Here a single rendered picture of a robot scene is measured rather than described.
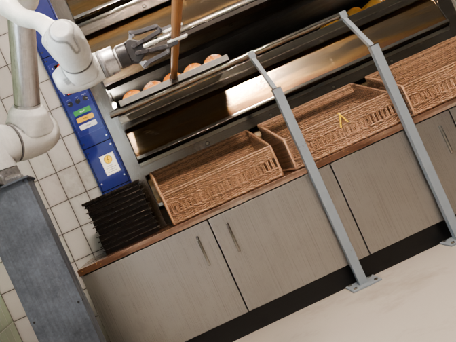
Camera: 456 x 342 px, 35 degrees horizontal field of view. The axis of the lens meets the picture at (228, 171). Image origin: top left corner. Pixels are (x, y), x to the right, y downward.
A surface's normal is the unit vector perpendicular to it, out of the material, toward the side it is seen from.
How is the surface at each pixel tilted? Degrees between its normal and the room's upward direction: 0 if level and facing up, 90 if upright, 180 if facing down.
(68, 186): 90
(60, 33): 73
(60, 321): 90
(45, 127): 119
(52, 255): 90
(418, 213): 90
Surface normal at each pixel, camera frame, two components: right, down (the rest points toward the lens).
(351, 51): -0.07, -0.33
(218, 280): 0.08, -0.02
